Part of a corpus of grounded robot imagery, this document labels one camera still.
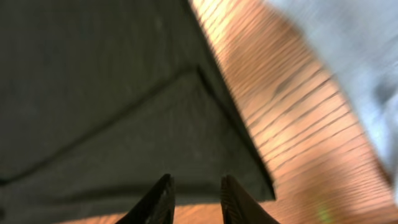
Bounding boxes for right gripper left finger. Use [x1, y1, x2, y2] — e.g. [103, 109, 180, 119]
[116, 174, 175, 224]

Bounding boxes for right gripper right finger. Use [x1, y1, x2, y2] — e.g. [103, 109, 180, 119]
[220, 175, 279, 224]

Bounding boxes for black t-shirt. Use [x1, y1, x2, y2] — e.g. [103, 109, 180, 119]
[1, 0, 275, 223]

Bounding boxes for light blue printed t-shirt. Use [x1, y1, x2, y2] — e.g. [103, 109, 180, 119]
[269, 0, 397, 184]

